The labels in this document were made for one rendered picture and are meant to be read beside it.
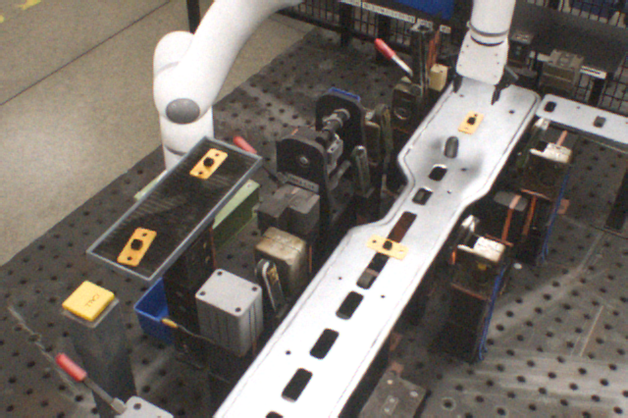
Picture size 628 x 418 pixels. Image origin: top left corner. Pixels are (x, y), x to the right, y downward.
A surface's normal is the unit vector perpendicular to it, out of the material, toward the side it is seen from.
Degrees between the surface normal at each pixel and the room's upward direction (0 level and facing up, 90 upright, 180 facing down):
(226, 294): 0
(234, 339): 90
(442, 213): 0
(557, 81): 89
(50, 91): 0
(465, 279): 90
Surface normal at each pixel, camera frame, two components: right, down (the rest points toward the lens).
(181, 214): 0.01, -0.71
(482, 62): -0.48, 0.61
